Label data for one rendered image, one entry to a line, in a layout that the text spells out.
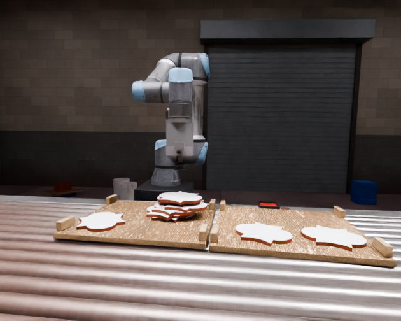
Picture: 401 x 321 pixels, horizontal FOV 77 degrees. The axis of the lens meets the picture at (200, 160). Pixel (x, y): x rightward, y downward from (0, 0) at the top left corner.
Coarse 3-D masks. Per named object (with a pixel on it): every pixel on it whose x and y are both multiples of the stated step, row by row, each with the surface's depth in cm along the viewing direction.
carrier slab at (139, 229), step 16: (112, 208) 90; (128, 208) 90; (144, 208) 90; (208, 208) 91; (128, 224) 74; (144, 224) 74; (160, 224) 74; (176, 224) 75; (192, 224) 75; (208, 224) 75; (80, 240) 66; (96, 240) 66; (112, 240) 65; (128, 240) 64; (144, 240) 64; (160, 240) 63; (176, 240) 63; (192, 240) 64
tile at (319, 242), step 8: (304, 232) 67; (312, 232) 67; (320, 232) 67; (328, 232) 67; (336, 232) 67; (344, 232) 67; (312, 240) 64; (320, 240) 62; (328, 240) 62; (336, 240) 62; (344, 240) 62; (352, 240) 62; (360, 240) 62; (344, 248) 59; (352, 248) 58
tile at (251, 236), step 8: (240, 224) 72; (248, 224) 72; (256, 224) 73; (240, 232) 67; (248, 232) 66; (256, 232) 66; (264, 232) 66; (272, 232) 66; (280, 232) 67; (288, 232) 67; (248, 240) 64; (256, 240) 63; (264, 240) 62; (272, 240) 62; (280, 240) 62; (288, 240) 62
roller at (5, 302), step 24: (0, 312) 42; (24, 312) 41; (48, 312) 41; (72, 312) 41; (96, 312) 41; (120, 312) 40; (144, 312) 40; (168, 312) 40; (192, 312) 40; (216, 312) 40; (240, 312) 40
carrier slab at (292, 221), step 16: (240, 208) 92; (256, 208) 92; (224, 224) 75; (272, 224) 76; (288, 224) 76; (304, 224) 76; (320, 224) 76; (336, 224) 76; (224, 240) 64; (240, 240) 64; (304, 240) 64; (368, 240) 65; (272, 256) 59; (288, 256) 58; (304, 256) 57; (320, 256) 57; (336, 256) 56; (352, 256) 56; (368, 256) 56
